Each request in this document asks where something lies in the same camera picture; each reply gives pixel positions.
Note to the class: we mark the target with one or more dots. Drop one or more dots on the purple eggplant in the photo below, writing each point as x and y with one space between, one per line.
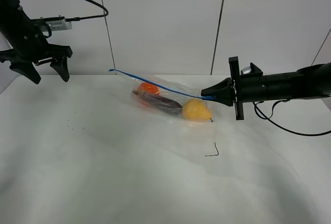
160 103

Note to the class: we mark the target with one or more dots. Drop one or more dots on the clear zip file bag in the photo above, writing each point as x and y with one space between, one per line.
172 90

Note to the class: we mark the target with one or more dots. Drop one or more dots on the yellow pear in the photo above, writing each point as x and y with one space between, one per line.
195 110

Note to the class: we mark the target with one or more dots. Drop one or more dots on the orange fruit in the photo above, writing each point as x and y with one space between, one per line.
149 88

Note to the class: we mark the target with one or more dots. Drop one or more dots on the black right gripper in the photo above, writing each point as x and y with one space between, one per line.
228 91

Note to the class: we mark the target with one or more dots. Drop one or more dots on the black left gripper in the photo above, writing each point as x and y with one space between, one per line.
30 45

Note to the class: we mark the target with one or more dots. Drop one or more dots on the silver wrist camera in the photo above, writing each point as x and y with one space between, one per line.
53 24
246 70

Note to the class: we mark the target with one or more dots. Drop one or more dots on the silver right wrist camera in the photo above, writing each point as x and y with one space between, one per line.
246 70

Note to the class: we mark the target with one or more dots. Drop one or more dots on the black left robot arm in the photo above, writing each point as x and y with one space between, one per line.
13 9

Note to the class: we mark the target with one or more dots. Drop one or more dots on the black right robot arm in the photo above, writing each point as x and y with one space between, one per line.
311 82

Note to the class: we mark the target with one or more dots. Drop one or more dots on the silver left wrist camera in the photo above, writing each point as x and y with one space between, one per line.
53 24

